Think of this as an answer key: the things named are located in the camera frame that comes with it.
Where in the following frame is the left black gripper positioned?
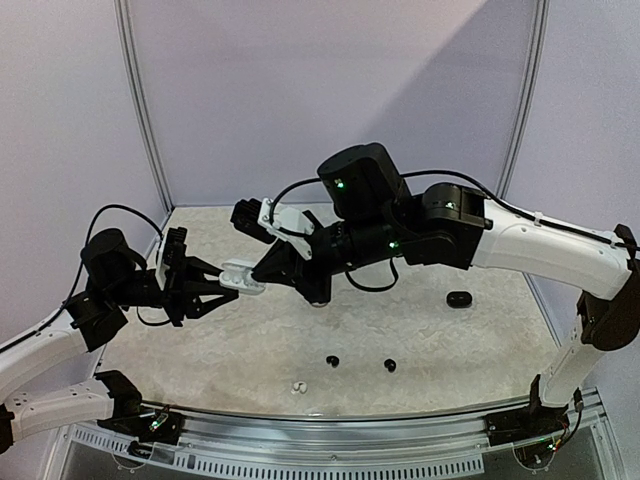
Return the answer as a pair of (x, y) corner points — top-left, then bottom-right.
(107, 249), (240, 326)

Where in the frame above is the white earbud charging case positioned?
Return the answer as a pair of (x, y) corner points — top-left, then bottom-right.
(218, 259), (266, 296)

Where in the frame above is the white earbud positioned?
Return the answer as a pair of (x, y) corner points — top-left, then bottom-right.
(292, 381), (308, 394)

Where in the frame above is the black earbud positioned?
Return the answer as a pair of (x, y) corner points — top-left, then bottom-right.
(384, 359), (397, 373)
(326, 355), (340, 368)

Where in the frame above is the black earbud charging case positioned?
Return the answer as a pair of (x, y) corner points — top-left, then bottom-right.
(446, 291), (473, 309)

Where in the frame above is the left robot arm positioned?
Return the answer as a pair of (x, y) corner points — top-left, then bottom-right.
(1, 228), (239, 451)

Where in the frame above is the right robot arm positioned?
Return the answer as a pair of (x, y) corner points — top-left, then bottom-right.
(252, 143), (639, 436)

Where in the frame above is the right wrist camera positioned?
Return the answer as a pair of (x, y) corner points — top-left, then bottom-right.
(230, 198), (316, 260)

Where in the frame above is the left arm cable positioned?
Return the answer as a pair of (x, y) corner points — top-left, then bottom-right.
(0, 204), (166, 351)

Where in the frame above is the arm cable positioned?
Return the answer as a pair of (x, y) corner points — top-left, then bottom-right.
(267, 169), (640, 294)
(0, 204), (166, 351)

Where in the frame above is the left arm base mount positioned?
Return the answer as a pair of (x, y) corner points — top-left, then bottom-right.
(97, 405), (186, 445)

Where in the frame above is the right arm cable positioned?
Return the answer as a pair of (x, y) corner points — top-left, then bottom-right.
(267, 169), (640, 294)

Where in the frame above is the aluminium front rail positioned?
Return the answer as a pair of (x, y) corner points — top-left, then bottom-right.
(44, 389), (626, 479)

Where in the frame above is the left aluminium frame post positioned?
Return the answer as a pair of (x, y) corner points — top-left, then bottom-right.
(114, 0), (175, 213)

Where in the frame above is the aluminium frame post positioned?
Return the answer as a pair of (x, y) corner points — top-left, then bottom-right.
(496, 0), (550, 199)
(114, 0), (175, 213)

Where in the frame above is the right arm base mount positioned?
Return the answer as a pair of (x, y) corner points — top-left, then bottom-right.
(483, 403), (569, 446)

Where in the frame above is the right aluminium frame post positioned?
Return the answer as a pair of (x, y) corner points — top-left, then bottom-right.
(496, 0), (550, 199)

